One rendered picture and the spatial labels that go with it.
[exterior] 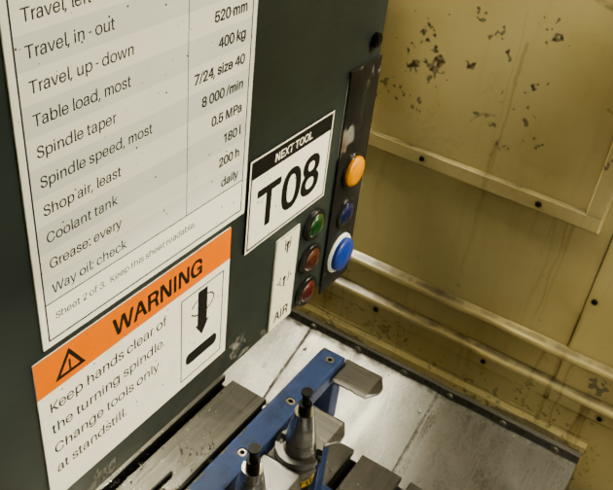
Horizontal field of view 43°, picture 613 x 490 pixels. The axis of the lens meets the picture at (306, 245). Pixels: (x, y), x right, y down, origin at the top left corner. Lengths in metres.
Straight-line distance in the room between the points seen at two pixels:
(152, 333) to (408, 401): 1.26
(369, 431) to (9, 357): 1.33
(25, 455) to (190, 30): 0.23
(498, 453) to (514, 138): 0.65
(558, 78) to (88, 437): 0.99
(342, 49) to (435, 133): 0.87
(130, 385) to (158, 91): 0.18
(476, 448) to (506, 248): 0.44
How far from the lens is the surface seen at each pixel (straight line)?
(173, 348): 0.49
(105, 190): 0.38
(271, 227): 0.53
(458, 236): 1.47
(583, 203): 1.35
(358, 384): 1.15
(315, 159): 0.55
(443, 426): 1.67
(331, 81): 0.53
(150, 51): 0.37
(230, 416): 1.51
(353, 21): 0.53
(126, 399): 0.48
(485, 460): 1.65
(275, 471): 1.03
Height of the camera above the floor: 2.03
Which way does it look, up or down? 36 degrees down
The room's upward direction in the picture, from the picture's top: 7 degrees clockwise
